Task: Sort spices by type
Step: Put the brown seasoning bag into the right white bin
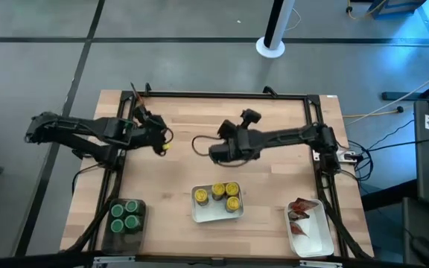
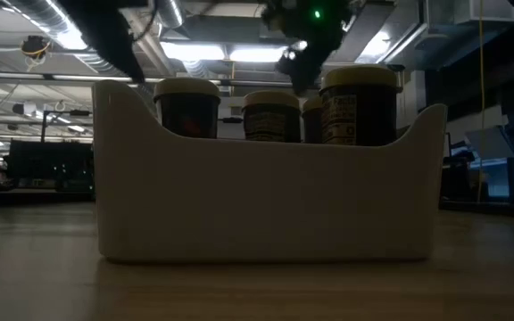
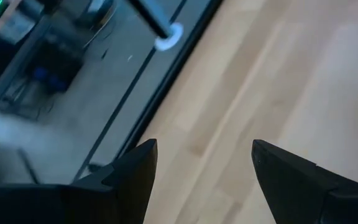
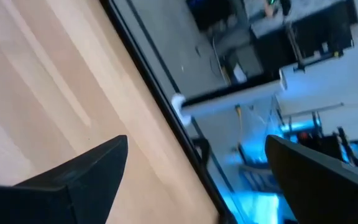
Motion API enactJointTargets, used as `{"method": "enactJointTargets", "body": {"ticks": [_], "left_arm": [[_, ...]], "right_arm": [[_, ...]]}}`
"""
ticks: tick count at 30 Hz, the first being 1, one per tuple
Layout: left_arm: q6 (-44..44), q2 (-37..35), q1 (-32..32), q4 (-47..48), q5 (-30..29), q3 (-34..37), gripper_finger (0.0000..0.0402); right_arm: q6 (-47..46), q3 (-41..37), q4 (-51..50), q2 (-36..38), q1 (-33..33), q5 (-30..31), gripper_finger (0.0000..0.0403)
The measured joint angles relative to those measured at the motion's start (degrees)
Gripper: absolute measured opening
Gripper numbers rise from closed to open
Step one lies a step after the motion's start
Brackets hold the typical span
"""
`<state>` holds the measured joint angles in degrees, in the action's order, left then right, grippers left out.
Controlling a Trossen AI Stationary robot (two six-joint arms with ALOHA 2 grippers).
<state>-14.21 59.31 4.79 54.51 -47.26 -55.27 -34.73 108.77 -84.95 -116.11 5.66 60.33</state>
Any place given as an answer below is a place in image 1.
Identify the black desk foot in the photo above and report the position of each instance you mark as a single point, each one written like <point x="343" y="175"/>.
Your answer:
<point x="404" y="96"/>

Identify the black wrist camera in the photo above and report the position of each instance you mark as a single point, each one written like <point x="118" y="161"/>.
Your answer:
<point x="251" y="117"/>

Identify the blue metal desk frame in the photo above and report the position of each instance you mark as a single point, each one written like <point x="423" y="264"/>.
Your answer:
<point x="393" y="7"/>

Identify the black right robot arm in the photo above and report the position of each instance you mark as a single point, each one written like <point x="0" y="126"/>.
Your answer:
<point x="292" y="134"/>

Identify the green-lid spice jar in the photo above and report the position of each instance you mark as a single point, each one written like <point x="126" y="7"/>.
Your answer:
<point x="117" y="225"/>
<point x="132" y="222"/>
<point x="117" y="211"/>
<point x="132" y="205"/>

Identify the black aluminium crossbar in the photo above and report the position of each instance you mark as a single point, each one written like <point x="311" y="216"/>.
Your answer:
<point x="32" y="261"/>

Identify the yellow-lid spice jar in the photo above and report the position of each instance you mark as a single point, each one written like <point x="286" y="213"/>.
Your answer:
<point x="218" y="189"/>
<point x="233" y="203"/>
<point x="232" y="188"/>
<point x="201" y="194"/>

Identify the black side table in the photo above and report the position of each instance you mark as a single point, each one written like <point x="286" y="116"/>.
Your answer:
<point x="423" y="219"/>

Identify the white plastic bin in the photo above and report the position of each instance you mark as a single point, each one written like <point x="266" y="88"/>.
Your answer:
<point x="210" y="214"/>
<point x="315" y="238"/>

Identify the black frame clamp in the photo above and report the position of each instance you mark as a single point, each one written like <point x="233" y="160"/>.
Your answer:
<point x="147" y="88"/>
<point x="270" y="90"/>

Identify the black aluminium table frame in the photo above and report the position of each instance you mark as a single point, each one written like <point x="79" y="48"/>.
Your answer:
<point x="199" y="94"/>

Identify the black and white post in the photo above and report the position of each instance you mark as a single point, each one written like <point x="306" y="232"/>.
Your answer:
<point x="274" y="22"/>

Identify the smoky grey plastic bin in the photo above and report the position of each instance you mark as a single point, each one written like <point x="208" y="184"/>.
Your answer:
<point x="123" y="243"/>

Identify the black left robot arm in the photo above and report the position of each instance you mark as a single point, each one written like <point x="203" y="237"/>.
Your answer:
<point x="80" y="124"/>

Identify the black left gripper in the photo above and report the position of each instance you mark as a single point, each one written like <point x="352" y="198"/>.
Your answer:
<point x="145" y="134"/>

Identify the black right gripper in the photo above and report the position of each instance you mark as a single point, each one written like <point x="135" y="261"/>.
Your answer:
<point x="248" y="143"/>

